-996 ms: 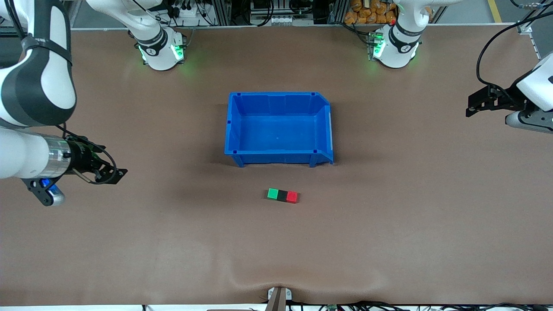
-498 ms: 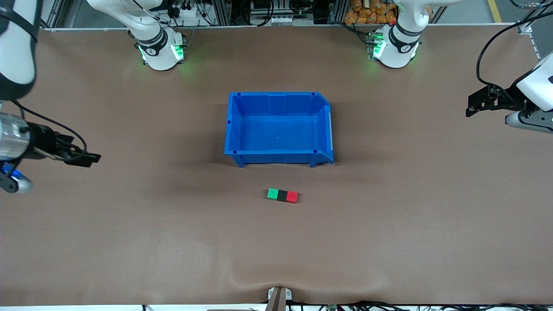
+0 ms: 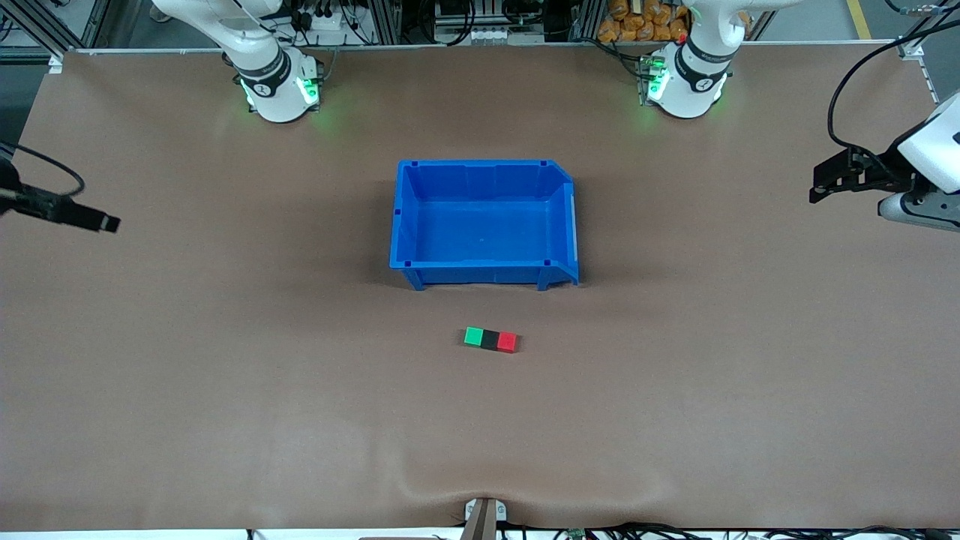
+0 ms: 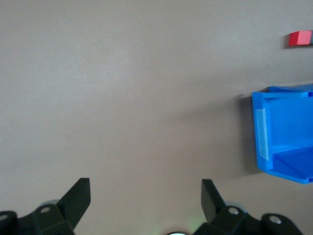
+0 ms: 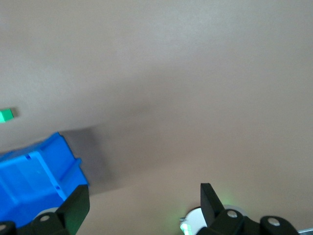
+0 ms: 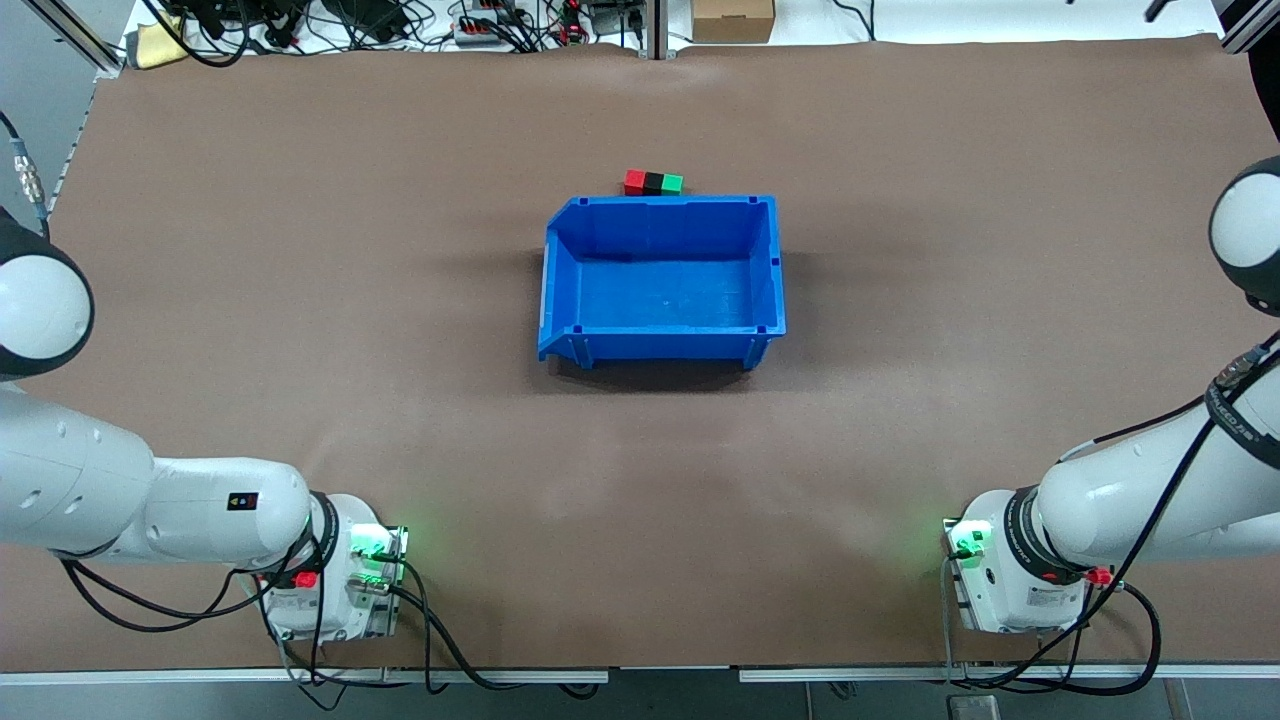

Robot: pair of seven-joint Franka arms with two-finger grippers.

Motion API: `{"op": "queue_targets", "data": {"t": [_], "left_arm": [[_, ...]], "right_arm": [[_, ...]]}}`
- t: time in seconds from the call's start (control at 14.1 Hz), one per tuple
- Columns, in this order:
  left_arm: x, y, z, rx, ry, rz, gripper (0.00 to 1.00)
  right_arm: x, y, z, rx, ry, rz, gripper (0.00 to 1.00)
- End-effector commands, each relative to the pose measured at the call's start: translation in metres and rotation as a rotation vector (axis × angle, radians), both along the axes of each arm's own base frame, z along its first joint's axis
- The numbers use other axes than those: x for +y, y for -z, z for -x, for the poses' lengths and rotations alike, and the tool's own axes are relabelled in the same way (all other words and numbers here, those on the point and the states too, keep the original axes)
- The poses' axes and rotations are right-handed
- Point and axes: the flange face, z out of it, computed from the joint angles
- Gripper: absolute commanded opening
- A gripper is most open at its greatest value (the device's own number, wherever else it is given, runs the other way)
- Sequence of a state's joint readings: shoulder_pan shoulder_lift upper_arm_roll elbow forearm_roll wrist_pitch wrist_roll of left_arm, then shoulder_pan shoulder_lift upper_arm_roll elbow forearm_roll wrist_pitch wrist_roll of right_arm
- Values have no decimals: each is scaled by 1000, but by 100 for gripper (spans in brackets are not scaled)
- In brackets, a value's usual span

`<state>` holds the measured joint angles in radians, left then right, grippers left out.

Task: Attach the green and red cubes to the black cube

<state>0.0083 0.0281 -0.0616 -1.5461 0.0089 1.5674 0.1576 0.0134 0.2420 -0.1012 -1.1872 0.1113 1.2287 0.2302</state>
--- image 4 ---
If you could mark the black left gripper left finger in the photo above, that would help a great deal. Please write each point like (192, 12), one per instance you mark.
(66, 210)

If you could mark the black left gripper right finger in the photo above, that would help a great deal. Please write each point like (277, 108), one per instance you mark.
(220, 215)

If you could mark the red cube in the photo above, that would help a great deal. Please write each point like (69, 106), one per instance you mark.
(300, 38)

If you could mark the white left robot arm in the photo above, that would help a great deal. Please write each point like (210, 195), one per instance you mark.
(179, 233)

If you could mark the blue plastic storage bin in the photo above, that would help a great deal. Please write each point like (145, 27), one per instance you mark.
(288, 127)

